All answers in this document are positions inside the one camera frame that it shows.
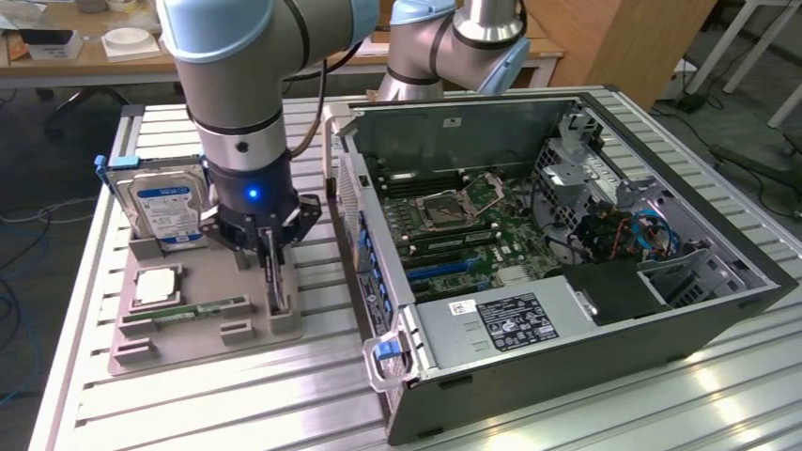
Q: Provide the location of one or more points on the slanted metal disk bay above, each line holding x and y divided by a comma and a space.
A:
683, 277

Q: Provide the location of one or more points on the silver CPU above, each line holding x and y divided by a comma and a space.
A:
155, 286

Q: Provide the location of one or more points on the green RAM stick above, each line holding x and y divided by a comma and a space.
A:
188, 312

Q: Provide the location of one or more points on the white round part on box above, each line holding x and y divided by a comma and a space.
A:
128, 44

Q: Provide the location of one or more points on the grey cup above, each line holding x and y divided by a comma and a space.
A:
91, 5

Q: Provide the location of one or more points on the open black PC case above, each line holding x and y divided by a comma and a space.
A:
563, 376

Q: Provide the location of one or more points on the CPU socket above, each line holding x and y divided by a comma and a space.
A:
443, 211

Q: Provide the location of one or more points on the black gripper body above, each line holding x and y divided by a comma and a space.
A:
253, 202

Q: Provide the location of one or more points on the metal socket cover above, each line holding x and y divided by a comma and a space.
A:
486, 190

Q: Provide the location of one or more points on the installed black RAM stick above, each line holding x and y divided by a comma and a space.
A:
454, 239

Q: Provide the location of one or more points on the blue expansion slot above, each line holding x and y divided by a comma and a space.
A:
438, 271

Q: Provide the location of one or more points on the graphics card with metal bracket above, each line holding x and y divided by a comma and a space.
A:
279, 286

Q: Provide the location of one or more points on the perforated metal disk bay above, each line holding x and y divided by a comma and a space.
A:
563, 192

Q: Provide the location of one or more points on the black plastic shroud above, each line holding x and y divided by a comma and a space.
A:
610, 291

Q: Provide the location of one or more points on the small silver heatsink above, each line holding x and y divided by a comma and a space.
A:
515, 276

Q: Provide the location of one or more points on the white table frame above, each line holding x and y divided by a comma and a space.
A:
739, 47

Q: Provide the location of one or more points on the hard disk in blue caddy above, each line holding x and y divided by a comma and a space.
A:
165, 211

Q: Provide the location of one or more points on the black RAM slot bank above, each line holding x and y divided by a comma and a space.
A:
416, 185

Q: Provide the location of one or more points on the white box with black top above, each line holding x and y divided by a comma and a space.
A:
49, 44

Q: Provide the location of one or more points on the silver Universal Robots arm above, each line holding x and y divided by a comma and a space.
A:
237, 94

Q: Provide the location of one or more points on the wooden cabinet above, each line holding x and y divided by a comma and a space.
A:
626, 42

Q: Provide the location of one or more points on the grey parts rack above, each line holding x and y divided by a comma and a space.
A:
200, 347

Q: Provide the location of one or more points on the green motherboard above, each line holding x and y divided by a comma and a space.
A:
500, 244

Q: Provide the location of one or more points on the blue case latch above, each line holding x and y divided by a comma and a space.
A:
384, 351

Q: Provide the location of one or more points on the grey power supply unit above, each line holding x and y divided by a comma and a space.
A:
500, 319

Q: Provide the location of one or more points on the wooden desk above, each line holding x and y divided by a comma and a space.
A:
63, 68

